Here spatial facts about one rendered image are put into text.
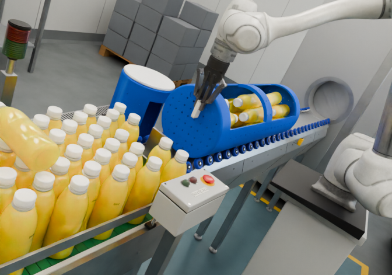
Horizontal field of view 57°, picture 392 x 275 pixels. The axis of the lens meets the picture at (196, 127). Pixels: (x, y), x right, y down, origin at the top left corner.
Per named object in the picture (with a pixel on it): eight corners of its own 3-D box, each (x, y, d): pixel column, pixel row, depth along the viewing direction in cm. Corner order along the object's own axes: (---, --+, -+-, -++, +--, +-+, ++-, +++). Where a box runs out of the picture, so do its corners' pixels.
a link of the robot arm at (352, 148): (350, 178, 158) (375, 133, 151) (370, 201, 141) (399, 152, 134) (317, 167, 155) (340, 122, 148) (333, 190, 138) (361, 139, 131)
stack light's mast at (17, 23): (24, 77, 113) (35, 28, 107) (4, 77, 108) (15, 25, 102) (13, 68, 115) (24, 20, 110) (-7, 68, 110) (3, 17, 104)
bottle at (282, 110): (280, 117, 208) (268, 120, 193) (276, 105, 209) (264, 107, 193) (291, 114, 204) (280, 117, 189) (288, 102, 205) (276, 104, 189)
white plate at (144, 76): (121, 74, 171) (120, 76, 172) (175, 94, 178) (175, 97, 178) (126, 59, 196) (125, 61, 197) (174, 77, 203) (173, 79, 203)
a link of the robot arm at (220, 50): (231, 47, 118) (224, 63, 121) (244, 49, 126) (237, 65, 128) (210, 35, 122) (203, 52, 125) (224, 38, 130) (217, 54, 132)
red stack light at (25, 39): (32, 44, 109) (35, 32, 107) (11, 42, 103) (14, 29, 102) (21, 35, 111) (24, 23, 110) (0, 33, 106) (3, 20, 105)
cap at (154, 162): (149, 169, 98) (151, 163, 97) (145, 160, 101) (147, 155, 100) (161, 170, 100) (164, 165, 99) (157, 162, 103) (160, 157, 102)
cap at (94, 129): (104, 136, 104) (105, 131, 103) (93, 137, 101) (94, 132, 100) (96, 129, 106) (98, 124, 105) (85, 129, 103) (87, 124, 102)
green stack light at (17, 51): (28, 59, 111) (32, 45, 109) (7, 58, 105) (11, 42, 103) (17, 51, 113) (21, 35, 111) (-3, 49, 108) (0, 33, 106)
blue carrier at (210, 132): (286, 142, 209) (309, 97, 199) (205, 172, 137) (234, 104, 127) (246, 118, 222) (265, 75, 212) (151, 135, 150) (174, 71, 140)
